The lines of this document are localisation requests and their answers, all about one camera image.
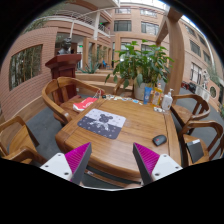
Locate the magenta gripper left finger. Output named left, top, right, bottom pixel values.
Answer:
left=40, top=142, right=93, bottom=186

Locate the dark bear-print mouse pad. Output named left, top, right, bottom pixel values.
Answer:
left=78, top=109, right=126, bottom=139

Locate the black computer mouse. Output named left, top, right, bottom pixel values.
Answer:
left=153, top=135, right=167, bottom=146

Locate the green potted plant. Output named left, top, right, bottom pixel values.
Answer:
left=106, top=41, right=173, bottom=100

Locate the wooden pillar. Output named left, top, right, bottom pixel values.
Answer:
left=156, top=6, right=185, bottom=95

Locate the wooden chair far left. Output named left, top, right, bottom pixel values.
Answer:
left=42, top=77, right=105, bottom=125

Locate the black notebook on chair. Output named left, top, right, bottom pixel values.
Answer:
left=186, top=139, right=204, bottom=163

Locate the wooden chair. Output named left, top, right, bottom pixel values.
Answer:
left=178, top=120, right=224, bottom=167
left=171, top=94, right=210, bottom=127
left=0, top=116, right=46, bottom=164
left=42, top=77, right=105, bottom=125

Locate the white pump bottle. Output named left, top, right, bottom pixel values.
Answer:
left=161, top=89, right=173, bottom=111

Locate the dark bust statue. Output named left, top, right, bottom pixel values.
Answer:
left=57, top=37, right=71, bottom=55

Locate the wooden chair far right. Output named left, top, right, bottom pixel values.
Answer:
left=171, top=94, right=210, bottom=127

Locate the dark wooden pedestal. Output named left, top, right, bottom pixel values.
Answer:
left=45, top=53, right=83, bottom=105

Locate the wooden chair near right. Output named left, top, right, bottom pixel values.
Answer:
left=178, top=120, right=224, bottom=167

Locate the blue tube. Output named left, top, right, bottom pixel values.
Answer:
left=143, top=87, right=152, bottom=104

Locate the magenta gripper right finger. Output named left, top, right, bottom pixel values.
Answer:
left=132, top=142, right=183, bottom=186

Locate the yellow bottle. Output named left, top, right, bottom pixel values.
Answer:
left=152, top=83, right=162, bottom=106

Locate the wooden chair near left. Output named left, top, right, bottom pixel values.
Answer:
left=0, top=116, right=46, bottom=164

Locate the wooden table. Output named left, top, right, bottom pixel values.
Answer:
left=55, top=99, right=181, bottom=182

